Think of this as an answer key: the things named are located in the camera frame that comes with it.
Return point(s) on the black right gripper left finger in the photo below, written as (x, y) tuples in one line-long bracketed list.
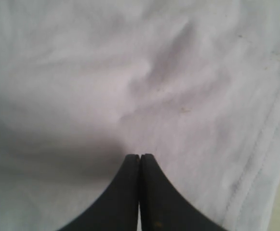
[(116, 209)]

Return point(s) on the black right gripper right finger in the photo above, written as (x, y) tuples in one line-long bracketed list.
[(162, 207)]

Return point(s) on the white t-shirt red lettering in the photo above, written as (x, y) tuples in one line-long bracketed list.
[(85, 82)]

